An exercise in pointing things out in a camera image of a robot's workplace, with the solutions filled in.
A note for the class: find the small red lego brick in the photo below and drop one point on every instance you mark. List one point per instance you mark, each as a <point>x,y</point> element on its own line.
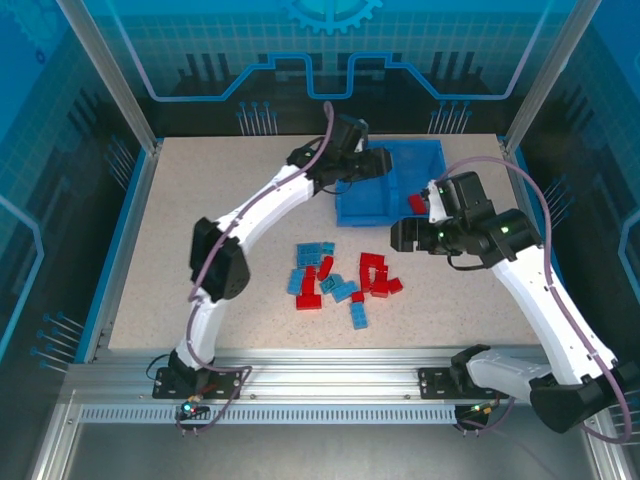
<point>395,285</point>
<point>358,297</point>

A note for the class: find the small blue lego brick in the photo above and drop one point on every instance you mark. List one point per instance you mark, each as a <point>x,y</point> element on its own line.
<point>328,247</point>

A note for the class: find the blue lego brick dark centre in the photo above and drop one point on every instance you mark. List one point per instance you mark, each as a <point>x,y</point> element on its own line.
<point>330,284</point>

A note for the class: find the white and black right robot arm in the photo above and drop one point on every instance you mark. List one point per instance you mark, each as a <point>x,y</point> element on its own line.
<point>545,310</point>

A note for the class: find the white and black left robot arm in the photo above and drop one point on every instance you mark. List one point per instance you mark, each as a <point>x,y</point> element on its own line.
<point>280,200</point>

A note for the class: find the blue two-compartment plastic bin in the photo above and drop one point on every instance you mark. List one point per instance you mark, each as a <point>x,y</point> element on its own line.
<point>380,202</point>

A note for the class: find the tall red lego brick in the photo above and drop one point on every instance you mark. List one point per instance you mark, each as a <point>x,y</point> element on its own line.
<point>310,282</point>

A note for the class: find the wide red lego brick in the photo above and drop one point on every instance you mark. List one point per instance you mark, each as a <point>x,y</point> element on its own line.
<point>309,302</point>

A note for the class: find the connector with green light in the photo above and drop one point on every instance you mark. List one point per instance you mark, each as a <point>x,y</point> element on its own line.
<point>192,407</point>
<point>475,411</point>

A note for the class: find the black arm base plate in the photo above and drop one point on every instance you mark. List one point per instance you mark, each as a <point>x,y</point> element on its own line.
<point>165,387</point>
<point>432,382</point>

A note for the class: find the aluminium front rail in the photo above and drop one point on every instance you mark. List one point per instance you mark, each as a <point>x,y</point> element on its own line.
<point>325,375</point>

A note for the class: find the aluminium frame post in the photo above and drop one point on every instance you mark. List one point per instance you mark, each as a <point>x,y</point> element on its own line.
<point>111,75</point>
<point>550,75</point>

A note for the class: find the aluminium lower frame bar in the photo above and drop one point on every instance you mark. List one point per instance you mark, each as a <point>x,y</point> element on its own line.
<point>55,435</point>
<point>610,455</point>

